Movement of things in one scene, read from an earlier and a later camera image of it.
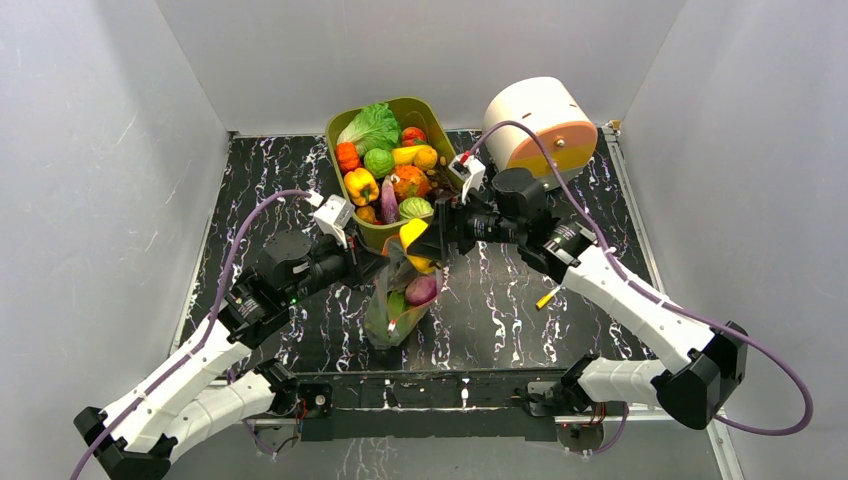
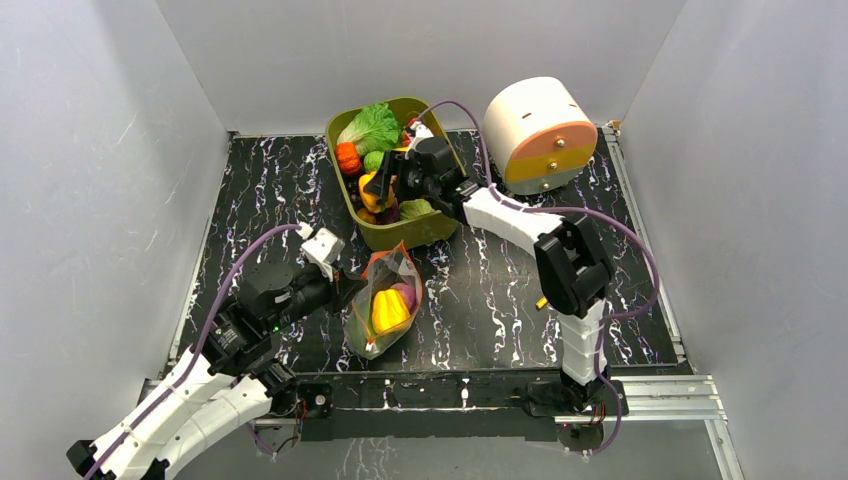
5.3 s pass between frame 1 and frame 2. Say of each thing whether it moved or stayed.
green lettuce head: stayed
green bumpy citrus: stayed
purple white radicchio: stayed
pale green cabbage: stayed
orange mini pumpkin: stayed
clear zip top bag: moved
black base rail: stayed
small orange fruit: stayed
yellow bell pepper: moved
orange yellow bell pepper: moved
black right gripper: moved
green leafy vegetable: moved
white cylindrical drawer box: stayed
